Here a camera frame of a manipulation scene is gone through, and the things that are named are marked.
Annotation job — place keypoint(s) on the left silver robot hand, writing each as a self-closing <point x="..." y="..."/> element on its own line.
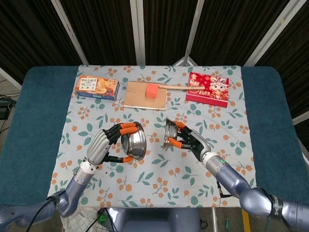
<point x="97" y="147"/>

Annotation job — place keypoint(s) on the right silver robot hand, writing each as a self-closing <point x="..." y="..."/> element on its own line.
<point x="199" y="145"/>

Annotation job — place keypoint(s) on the white partition post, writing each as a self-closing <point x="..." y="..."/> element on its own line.
<point x="70" y="33"/>
<point x="301" y="118"/>
<point x="9" y="78"/>
<point x="270" y="33"/>
<point x="137" y="31"/>
<point x="193" y="31"/>

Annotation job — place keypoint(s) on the wooden stick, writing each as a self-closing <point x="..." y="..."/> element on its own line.
<point x="176" y="87"/>

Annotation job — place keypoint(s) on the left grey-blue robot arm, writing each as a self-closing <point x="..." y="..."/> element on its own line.
<point x="74" y="191"/>

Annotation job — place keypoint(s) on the red desk calendar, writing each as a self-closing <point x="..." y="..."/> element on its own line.
<point x="207" y="95"/>

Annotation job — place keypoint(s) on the brown kraft spiral notebook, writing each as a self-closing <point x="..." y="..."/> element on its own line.
<point x="135" y="99"/>

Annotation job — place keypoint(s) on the orange and blue biscuit box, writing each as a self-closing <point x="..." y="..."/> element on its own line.
<point x="96" y="88"/>

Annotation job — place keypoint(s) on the small green object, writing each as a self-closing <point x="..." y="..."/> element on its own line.
<point x="103" y="219"/>

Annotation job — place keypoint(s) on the orange-red foam cube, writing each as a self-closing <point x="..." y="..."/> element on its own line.
<point x="151" y="91"/>

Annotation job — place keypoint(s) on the steel bowl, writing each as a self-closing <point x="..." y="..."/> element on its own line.
<point x="171" y="131"/>
<point x="135" y="145"/>

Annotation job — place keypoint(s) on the teal blue table cover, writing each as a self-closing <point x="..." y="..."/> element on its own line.
<point x="36" y="116"/>

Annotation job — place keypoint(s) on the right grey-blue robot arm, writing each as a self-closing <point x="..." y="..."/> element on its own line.
<point x="241" y="186"/>

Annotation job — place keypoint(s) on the white checkered cloth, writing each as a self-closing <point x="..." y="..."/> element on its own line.
<point x="84" y="221"/>

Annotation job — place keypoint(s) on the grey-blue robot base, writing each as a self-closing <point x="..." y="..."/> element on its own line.
<point x="154" y="221"/>

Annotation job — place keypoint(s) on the floral tablecloth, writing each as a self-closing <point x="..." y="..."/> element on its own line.
<point x="154" y="183"/>

